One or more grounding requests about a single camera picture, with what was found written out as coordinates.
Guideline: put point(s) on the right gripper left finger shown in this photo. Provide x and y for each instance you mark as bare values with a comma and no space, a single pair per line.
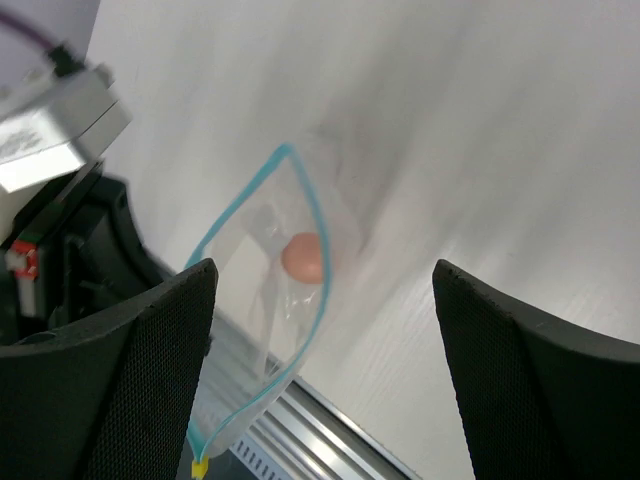
109,396

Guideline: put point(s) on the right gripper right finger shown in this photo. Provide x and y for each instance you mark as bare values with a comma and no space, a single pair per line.
538,396

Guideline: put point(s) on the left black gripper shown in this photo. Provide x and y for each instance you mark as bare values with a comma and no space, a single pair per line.
73,250

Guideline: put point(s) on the clear zip top bag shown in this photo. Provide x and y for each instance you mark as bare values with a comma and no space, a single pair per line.
264,320

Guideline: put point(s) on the pink toy egg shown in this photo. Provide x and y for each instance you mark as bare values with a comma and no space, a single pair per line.
302,258

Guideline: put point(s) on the aluminium rail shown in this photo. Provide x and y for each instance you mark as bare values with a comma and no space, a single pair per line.
278,429

